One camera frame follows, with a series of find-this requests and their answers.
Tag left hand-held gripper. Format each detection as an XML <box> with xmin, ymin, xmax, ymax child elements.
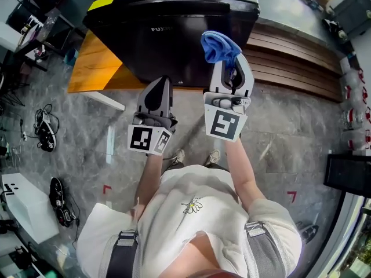
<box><xmin>126</xmin><ymin>75</ymin><xmax>179</xmax><ymax>157</ymax></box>

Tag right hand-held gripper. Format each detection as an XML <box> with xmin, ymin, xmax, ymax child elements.
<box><xmin>202</xmin><ymin>53</ymin><xmax>256</xmax><ymax>143</ymax></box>

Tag blue cleaning cloth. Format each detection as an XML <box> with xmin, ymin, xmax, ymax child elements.
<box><xmin>200</xmin><ymin>30</ymin><xmax>243</xmax><ymax>70</ymax></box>

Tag black mini fridge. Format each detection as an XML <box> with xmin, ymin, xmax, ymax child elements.
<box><xmin>82</xmin><ymin>0</ymin><xmax>261</xmax><ymax>88</ymax></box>

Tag person's left forearm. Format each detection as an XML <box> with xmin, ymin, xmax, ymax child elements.
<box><xmin>133</xmin><ymin>153</ymin><xmax>165</xmax><ymax>220</ymax></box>

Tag person's right forearm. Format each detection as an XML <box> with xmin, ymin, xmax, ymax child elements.
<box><xmin>224</xmin><ymin>137</ymin><xmax>267</xmax><ymax>213</ymax></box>

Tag person's left shoe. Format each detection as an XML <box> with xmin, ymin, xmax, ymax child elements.
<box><xmin>170</xmin><ymin>148</ymin><xmax>186</xmax><ymax>165</ymax></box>

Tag person's shoe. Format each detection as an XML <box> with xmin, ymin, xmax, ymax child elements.
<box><xmin>170</xmin><ymin>148</ymin><xmax>186</xmax><ymax>165</ymax></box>
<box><xmin>205</xmin><ymin>149</ymin><xmax>221</xmax><ymax>166</ymax></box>

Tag stack of wooden planks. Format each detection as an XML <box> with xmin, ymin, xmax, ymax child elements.
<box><xmin>243</xmin><ymin>21</ymin><xmax>344</xmax><ymax>104</ymax></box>

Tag wooden table with white legs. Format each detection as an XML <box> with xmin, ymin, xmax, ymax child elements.
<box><xmin>67</xmin><ymin>29</ymin><xmax>203</xmax><ymax>112</ymax></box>

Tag person's right shoe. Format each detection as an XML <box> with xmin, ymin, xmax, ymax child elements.
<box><xmin>205</xmin><ymin>149</ymin><xmax>221</xmax><ymax>166</ymax></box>

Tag black trousers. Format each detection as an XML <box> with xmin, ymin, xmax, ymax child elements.
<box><xmin>165</xmin><ymin>161</ymin><xmax>231</xmax><ymax>174</ymax></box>

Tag blue waste bin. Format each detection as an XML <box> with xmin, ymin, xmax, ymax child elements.
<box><xmin>64</xmin><ymin>48</ymin><xmax>79</xmax><ymax>67</ymax></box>

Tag white t-shirt with flower print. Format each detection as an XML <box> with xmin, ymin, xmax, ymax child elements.
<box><xmin>76</xmin><ymin>164</ymin><xmax>303</xmax><ymax>278</ymax></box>

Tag cluster of clear plastic bottles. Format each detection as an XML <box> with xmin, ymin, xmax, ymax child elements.
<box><xmin>339</xmin><ymin>56</ymin><xmax>371</xmax><ymax>152</ymax></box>

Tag black side table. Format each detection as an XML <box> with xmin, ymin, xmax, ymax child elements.
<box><xmin>14</xmin><ymin>9</ymin><xmax>77</xmax><ymax>72</ymax></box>

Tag black hard case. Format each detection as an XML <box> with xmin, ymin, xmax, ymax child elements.
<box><xmin>333</xmin><ymin>0</ymin><xmax>371</xmax><ymax>39</ymax></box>

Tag black framed screen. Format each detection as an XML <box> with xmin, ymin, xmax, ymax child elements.
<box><xmin>323</xmin><ymin>152</ymin><xmax>371</xmax><ymax>198</ymax></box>

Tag white cabinet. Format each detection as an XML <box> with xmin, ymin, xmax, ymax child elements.
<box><xmin>1</xmin><ymin>172</ymin><xmax>60</xmax><ymax>244</ymax></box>

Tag large glass window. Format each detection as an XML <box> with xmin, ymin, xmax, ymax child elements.
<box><xmin>312</xmin><ymin>198</ymin><xmax>371</xmax><ymax>278</ymax></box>

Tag black device with cables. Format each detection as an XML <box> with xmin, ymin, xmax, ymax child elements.
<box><xmin>295</xmin><ymin>221</ymin><xmax>320</xmax><ymax>246</ymax></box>
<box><xmin>34</xmin><ymin>103</ymin><xmax>60</xmax><ymax>153</ymax></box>
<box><xmin>48</xmin><ymin>177</ymin><xmax>81</xmax><ymax>229</ymax></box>

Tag grey black harness strap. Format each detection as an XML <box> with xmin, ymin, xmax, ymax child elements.
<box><xmin>106</xmin><ymin>229</ymin><xmax>140</xmax><ymax>278</ymax></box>
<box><xmin>245</xmin><ymin>221</ymin><xmax>288</xmax><ymax>278</ymax></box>

